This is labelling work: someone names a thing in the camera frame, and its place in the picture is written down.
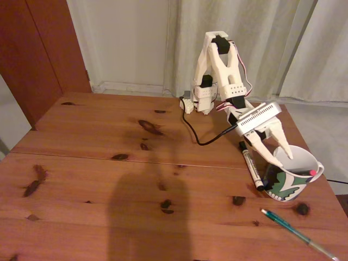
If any white marker with black caps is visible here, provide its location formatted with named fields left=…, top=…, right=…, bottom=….
left=238, top=141, right=265, bottom=191

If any black camera cable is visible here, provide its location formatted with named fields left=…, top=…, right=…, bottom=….
left=181, top=96, right=237, bottom=146

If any black pen with red end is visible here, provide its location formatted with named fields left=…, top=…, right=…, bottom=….
left=295, top=169, right=318, bottom=177

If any white mug with green pattern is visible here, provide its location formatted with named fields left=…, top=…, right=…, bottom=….
left=261, top=145, right=325, bottom=202

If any silver camera box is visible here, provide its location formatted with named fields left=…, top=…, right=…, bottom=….
left=235, top=102, right=282, bottom=136

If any white curtain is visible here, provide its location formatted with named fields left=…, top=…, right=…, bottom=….
left=164, top=0, right=319, bottom=101
left=279, top=0, right=348, bottom=103

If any green mechanical pencil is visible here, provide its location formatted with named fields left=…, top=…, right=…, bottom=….
left=260, top=208, right=339, bottom=261

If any brown wooden door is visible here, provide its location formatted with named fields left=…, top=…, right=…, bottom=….
left=0, top=0, right=92, bottom=130

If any white baseboard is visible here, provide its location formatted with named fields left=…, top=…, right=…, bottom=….
left=91, top=80, right=175, bottom=96

